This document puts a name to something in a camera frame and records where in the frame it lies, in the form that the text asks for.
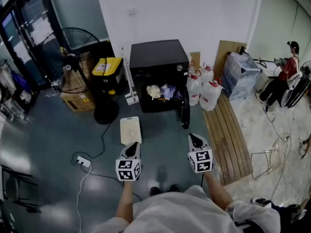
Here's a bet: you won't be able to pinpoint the white power cable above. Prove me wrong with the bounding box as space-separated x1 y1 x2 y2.
76 164 93 233

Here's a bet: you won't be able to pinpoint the clear plastic storage box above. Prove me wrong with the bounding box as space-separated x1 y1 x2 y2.
220 51 262 101

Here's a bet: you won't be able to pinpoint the black framed glass door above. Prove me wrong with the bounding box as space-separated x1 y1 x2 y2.
0 0 61 87

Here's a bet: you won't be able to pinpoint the cream clothes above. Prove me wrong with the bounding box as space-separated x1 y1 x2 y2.
146 84 162 100

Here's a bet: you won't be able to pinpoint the white power strip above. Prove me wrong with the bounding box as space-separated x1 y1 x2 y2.
76 155 92 167

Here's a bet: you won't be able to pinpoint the large cardboard sheet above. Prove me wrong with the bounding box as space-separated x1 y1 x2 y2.
213 40 248 80

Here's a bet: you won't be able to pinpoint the black washing machine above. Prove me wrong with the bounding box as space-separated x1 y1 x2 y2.
129 39 190 114

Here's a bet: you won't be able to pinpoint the clear wire-frame chair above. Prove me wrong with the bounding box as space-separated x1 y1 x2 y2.
250 132 292 181

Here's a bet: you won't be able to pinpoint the person's white shirt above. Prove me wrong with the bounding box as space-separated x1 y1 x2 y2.
81 185 281 233

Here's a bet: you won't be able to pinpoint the brown cardboard box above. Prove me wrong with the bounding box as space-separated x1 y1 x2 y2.
60 52 97 113

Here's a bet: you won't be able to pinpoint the person's left forearm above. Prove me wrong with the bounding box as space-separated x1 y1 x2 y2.
115 180 134 224

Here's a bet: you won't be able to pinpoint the person's right forearm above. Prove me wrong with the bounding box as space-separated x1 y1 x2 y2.
203 171 234 212

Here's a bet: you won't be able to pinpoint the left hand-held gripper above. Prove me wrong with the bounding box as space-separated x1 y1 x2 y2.
115 141 142 182

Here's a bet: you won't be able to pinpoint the cream plastic laundry basket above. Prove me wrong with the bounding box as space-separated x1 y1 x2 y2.
120 116 142 146

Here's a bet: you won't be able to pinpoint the black pedestal fan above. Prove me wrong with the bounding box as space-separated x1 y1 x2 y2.
40 27 120 125

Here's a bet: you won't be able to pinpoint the wooden slat panel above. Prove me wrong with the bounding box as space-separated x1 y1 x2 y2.
202 91 254 186

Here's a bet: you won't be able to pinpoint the small cardboard sheet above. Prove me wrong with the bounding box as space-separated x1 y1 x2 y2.
189 51 201 70

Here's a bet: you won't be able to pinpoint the lavender clothes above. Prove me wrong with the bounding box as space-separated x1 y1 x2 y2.
160 83 182 101

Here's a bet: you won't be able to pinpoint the black fan power cable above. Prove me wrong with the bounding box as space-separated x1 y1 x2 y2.
70 120 115 166

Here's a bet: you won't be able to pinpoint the black metal frame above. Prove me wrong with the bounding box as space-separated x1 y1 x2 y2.
1 165 42 215

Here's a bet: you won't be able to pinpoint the black bin with yellow lid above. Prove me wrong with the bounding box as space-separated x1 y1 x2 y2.
91 57 124 96

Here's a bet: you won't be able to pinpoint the white long-handled cleaning tool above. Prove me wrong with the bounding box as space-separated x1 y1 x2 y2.
121 47 139 106

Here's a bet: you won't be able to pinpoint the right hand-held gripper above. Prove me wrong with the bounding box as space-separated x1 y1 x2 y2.
188 133 214 174

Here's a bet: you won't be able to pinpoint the black floor cable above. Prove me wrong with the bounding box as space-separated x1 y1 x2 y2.
81 165 143 201

